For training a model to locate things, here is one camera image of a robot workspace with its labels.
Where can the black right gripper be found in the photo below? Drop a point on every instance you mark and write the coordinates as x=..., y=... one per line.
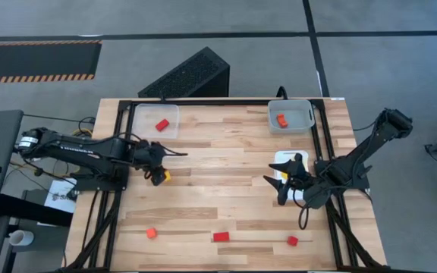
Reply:
x=298, y=178

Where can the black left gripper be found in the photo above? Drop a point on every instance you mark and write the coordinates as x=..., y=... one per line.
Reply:
x=150, y=155

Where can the yellow wedge block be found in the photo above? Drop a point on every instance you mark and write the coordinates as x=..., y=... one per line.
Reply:
x=167, y=176

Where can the red rectangular block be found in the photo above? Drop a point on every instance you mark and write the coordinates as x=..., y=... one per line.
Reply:
x=162, y=124
x=221, y=237

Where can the orange arch block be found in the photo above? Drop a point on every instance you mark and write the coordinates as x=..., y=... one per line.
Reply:
x=282, y=121

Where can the red cube block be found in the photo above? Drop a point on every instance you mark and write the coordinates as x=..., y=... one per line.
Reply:
x=292, y=241

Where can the orange cube block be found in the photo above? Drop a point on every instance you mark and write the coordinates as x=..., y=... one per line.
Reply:
x=151, y=233

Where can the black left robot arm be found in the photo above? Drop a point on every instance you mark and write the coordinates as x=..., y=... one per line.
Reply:
x=89, y=151

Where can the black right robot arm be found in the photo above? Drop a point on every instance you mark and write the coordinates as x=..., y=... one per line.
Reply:
x=359, y=151

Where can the white plastic bin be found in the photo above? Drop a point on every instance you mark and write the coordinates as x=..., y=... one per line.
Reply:
x=279, y=156

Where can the clear plastic bin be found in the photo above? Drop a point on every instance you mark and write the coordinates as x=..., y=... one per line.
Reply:
x=146, y=117

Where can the grey plastic bin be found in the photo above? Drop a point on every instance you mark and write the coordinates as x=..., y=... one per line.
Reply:
x=298, y=117

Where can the black mesh computer case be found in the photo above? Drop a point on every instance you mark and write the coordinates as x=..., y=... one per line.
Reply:
x=188, y=76

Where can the white printed paper sheet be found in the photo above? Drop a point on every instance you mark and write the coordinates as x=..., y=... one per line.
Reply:
x=61, y=195

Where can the black hazard-striped floor mat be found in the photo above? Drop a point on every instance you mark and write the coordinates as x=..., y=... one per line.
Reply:
x=32, y=58

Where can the white cup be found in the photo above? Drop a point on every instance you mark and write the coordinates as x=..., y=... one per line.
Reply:
x=21, y=237

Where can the black aluminium table frame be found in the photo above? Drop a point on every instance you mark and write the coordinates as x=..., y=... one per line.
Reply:
x=218, y=102

